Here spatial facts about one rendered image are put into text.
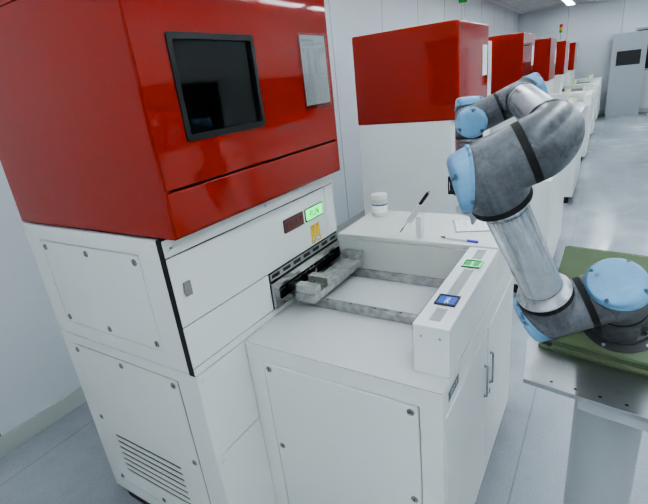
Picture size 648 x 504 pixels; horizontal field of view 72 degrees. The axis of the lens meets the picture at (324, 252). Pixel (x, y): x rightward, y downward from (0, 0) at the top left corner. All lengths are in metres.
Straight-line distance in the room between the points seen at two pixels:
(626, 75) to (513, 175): 12.81
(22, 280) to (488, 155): 2.29
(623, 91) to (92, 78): 13.04
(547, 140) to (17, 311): 2.42
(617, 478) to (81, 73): 1.68
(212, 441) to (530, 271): 1.00
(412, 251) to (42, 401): 2.08
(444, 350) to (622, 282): 0.40
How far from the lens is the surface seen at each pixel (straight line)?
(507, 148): 0.82
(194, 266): 1.22
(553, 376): 1.24
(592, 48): 14.35
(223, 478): 1.56
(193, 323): 1.26
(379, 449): 1.36
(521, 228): 0.92
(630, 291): 1.10
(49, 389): 2.86
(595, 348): 1.30
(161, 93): 1.10
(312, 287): 1.48
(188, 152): 1.13
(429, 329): 1.12
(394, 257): 1.72
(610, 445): 1.44
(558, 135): 0.83
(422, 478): 1.36
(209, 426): 1.42
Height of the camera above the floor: 1.53
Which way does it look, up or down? 21 degrees down
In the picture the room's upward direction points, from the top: 7 degrees counter-clockwise
